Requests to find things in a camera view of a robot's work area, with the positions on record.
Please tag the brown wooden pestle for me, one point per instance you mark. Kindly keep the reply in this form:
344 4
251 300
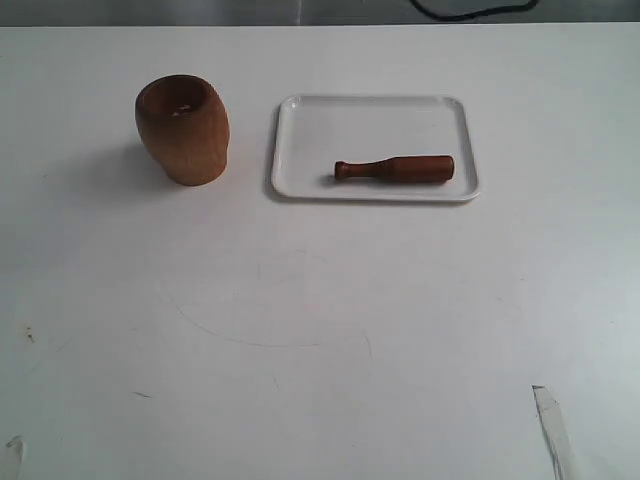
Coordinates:
400 169

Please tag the wooden mortar cup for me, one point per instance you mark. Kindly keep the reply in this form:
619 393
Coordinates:
191 149

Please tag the white rectangular tray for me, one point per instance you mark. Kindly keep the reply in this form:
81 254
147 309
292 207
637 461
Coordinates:
316 131

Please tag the clear tape strip right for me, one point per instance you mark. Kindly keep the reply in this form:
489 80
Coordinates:
555 434

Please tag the clear tape piece left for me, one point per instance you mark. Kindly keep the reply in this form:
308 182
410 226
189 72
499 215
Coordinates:
12 457

